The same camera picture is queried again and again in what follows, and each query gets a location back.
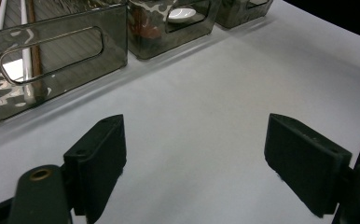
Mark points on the smoky transparent plastic bin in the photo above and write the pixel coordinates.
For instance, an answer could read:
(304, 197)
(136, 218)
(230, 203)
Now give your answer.
(237, 18)
(113, 46)
(156, 46)

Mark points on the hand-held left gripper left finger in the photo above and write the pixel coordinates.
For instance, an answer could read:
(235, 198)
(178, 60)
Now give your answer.
(97, 168)

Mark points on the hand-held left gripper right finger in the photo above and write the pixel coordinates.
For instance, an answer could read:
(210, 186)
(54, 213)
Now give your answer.
(305, 165)

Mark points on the white ceramic spoon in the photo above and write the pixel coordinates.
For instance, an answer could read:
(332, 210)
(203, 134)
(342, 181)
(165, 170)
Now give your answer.
(181, 14)

